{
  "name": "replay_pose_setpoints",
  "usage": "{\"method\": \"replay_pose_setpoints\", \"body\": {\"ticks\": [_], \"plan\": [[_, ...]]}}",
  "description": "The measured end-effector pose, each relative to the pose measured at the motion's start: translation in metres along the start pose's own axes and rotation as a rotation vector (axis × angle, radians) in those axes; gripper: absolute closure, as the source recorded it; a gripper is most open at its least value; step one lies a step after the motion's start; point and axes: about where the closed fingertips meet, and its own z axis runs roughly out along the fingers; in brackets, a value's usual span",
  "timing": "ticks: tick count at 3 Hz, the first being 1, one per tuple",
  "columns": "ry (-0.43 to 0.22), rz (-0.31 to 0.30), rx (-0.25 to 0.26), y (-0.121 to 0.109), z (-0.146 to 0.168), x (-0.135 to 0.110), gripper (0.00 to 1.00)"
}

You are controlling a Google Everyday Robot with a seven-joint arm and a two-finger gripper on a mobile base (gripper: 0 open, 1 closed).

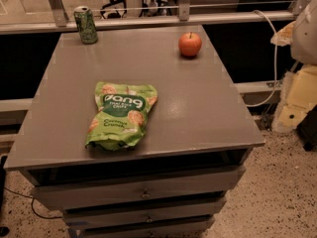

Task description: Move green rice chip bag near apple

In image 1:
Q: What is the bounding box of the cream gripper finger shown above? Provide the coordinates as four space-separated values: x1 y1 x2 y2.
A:
271 64 317 133
270 22 295 47

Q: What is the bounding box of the green rice chip bag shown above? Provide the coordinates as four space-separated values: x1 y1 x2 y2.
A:
85 81 158 151

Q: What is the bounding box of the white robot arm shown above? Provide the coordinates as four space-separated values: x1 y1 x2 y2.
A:
270 0 317 133

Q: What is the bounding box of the red apple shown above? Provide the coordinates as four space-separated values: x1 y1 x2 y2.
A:
178 32 202 57

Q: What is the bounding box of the grey drawer cabinet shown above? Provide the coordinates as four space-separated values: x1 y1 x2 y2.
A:
6 27 263 238

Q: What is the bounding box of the middle grey drawer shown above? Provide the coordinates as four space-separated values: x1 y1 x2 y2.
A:
63 194 226 229

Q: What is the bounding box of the grey drawer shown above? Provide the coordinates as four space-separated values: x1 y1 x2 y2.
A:
71 215 215 238
63 194 226 229
32 165 246 210

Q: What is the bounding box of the bottom grey drawer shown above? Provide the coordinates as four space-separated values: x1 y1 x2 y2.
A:
71 215 215 238

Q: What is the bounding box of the green soda can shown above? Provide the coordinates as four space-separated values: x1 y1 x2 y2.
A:
73 6 98 45

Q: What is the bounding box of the top grey drawer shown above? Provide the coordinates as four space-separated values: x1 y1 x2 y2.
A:
32 165 246 210

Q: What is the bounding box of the white cable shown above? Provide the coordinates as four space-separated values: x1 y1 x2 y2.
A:
245 9 279 109

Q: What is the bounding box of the metal railing frame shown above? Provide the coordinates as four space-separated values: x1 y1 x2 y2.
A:
0 0 311 34

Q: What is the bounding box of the black floor cable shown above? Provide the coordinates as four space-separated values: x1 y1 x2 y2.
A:
3 185 63 220

